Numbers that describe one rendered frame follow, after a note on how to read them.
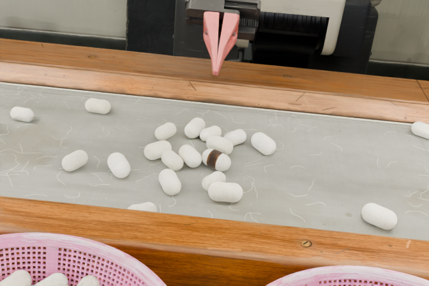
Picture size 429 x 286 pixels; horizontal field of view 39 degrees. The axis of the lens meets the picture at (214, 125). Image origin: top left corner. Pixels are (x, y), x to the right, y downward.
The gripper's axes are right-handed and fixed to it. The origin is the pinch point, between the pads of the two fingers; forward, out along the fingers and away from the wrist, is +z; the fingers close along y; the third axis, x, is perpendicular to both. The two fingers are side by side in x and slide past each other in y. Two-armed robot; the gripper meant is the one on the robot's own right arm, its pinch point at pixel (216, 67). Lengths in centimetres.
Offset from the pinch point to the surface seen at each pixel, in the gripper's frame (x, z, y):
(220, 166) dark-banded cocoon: -4.5, 15.0, 2.0
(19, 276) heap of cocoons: -17.2, 31.0, -14.6
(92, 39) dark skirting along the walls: 179, -97, -64
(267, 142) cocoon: -1.8, 10.4, 7.4
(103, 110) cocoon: 3.0, 6.5, -14.4
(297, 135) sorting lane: 4.0, 6.7, 11.8
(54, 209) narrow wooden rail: -14.0, 24.0, -13.6
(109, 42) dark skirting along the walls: 179, -97, -56
